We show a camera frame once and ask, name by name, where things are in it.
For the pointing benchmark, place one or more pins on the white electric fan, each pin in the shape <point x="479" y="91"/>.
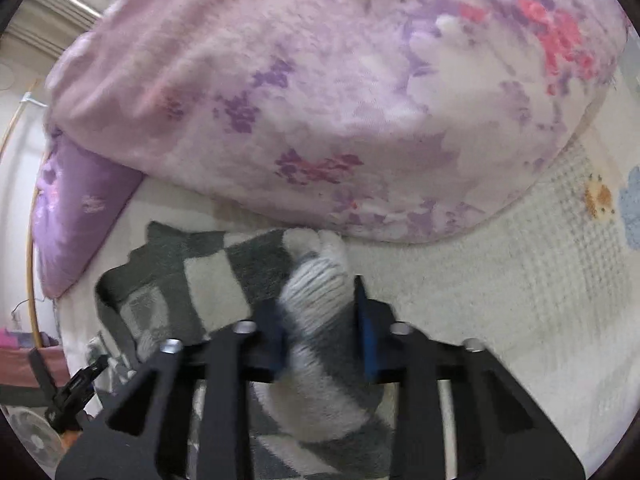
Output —
<point x="35" y="437"/>

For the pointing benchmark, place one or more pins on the pink floral quilt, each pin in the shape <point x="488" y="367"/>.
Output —
<point x="320" y="95"/>

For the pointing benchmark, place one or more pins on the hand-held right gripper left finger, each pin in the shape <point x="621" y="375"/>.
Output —
<point x="272" y="330"/>

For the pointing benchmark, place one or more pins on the white textured bed blanket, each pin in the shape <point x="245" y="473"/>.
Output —
<point x="525" y="300"/>

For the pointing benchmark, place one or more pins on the white air conditioner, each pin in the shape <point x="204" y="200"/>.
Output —
<point x="47" y="22"/>

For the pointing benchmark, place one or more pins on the pink storage box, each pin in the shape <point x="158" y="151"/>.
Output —
<point x="25" y="347"/>

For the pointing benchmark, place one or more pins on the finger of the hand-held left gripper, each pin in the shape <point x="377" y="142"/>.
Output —
<point x="75" y="390"/>

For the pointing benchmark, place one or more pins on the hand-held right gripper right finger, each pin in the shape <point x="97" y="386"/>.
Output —
<point x="369" y="340"/>

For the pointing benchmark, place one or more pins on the purple pillow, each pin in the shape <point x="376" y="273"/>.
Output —
<point x="75" y="210"/>

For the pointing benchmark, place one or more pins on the grey white checkered fleece garment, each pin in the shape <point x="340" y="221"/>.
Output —
<point x="210" y="280"/>

